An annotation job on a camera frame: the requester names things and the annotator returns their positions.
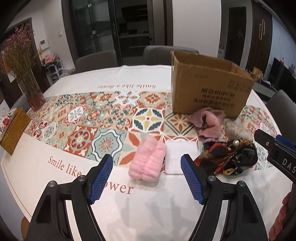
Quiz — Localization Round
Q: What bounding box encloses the white cloth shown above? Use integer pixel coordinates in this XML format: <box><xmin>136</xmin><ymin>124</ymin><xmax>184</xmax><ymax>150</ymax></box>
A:
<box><xmin>165</xmin><ymin>141</ymin><xmax>199</xmax><ymax>175</ymax></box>

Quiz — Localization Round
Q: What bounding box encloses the dark patterned silk scarf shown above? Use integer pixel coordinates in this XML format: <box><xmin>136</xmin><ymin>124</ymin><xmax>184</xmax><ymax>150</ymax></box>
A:
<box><xmin>194</xmin><ymin>139</ymin><xmax>258</xmax><ymax>176</ymax></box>

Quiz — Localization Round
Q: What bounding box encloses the pink fluffy soft item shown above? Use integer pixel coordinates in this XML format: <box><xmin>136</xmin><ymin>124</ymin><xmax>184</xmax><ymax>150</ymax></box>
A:
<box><xmin>128</xmin><ymin>136</ymin><xmax>167</xmax><ymax>182</ymax></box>

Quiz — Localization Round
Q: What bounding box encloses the beige floral fabric pouch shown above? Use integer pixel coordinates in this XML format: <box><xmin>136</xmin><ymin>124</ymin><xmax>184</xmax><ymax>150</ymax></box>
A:
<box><xmin>223</xmin><ymin>119</ymin><xmax>254</xmax><ymax>142</ymax></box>

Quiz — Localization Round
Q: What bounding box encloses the mauve knitted cloth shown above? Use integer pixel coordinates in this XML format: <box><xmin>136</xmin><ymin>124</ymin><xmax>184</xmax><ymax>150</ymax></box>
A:
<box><xmin>187</xmin><ymin>108</ymin><xmax>226</xmax><ymax>143</ymax></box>

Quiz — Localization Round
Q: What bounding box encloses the right hand in pink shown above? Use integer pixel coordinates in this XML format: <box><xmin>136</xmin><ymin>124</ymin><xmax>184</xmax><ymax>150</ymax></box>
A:
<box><xmin>268</xmin><ymin>192</ymin><xmax>291</xmax><ymax>241</ymax></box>

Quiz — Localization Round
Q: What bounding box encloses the grey chair right side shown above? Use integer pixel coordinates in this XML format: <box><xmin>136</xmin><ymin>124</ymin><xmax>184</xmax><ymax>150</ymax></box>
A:
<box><xmin>266</xmin><ymin>90</ymin><xmax>296</xmax><ymax>144</ymax></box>

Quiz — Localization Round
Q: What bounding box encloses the grey chair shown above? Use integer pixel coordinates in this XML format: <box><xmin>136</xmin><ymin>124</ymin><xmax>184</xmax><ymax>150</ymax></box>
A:
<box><xmin>142</xmin><ymin>45</ymin><xmax>199</xmax><ymax>65</ymax></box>
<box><xmin>266</xmin><ymin>90</ymin><xmax>296</xmax><ymax>144</ymax></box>
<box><xmin>75</xmin><ymin>50</ymin><xmax>118</xmax><ymax>73</ymax></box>

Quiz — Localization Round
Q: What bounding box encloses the white tv cabinet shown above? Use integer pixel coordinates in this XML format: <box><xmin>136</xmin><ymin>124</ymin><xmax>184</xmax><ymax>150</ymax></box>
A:
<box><xmin>252</xmin><ymin>82</ymin><xmax>276</xmax><ymax>102</ymax></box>

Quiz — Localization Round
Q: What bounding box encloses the patterned white tablecloth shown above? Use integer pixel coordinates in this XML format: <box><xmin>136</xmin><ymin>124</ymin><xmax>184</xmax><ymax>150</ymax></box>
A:
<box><xmin>0</xmin><ymin>64</ymin><xmax>294</xmax><ymax>241</ymax></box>

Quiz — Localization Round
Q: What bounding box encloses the black television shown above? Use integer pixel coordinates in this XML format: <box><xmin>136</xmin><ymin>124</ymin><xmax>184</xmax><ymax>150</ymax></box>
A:
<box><xmin>268</xmin><ymin>58</ymin><xmax>295</xmax><ymax>88</ymax></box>

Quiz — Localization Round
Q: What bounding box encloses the woven yellow tissue box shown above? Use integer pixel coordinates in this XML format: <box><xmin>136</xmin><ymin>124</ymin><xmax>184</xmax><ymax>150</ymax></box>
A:
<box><xmin>1</xmin><ymin>108</ymin><xmax>31</xmax><ymax>155</ymax></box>

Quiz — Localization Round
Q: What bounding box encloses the brown cardboard box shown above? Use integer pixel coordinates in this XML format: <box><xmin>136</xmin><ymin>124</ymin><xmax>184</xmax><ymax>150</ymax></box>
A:
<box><xmin>171</xmin><ymin>51</ymin><xmax>254</xmax><ymax>118</ymax></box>

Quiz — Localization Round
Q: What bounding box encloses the grey chair left back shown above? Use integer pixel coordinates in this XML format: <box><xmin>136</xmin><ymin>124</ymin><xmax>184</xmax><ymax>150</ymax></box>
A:
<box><xmin>75</xmin><ymin>50</ymin><xmax>118</xmax><ymax>73</ymax></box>

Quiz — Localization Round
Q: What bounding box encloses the shoe rack with items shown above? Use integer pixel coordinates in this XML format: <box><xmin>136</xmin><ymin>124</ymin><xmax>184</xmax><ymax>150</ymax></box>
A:
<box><xmin>42</xmin><ymin>53</ymin><xmax>63</xmax><ymax>85</ymax></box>

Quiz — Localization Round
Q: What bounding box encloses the grey chair middle back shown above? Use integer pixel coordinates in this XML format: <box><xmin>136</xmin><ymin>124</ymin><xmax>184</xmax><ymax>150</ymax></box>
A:
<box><xmin>142</xmin><ymin>45</ymin><xmax>199</xmax><ymax>65</ymax></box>

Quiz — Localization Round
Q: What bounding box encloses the dark sliding glass door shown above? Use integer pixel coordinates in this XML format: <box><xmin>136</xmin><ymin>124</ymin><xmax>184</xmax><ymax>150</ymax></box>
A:
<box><xmin>61</xmin><ymin>1</ymin><xmax>173</xmax><ymax>65</ymax></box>

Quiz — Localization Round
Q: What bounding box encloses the glass vase with dried flowers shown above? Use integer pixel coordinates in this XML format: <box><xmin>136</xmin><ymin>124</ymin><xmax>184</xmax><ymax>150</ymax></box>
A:
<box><xmin>1</xmin><ymin>23</ymin><xmax>46</xmax><ymax>111</ymax></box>

